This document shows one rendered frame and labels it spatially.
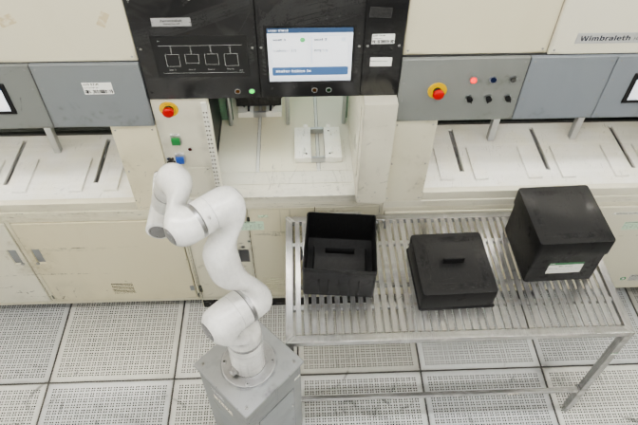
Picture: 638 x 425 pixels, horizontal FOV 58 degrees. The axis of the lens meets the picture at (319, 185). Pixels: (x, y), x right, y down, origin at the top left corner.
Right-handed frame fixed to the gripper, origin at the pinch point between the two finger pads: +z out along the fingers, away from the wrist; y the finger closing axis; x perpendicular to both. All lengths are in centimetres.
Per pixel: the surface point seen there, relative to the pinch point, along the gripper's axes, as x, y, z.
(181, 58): 37.2, 8.4, 12.3
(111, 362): -120, -48, -17
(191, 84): 26.2, 9.8, 12.4
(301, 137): -30, 48, 46
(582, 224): -19, 152, -18
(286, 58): 37, 43, 12
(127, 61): 35.8, -9.8, 13.1
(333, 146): -30, 62, 39
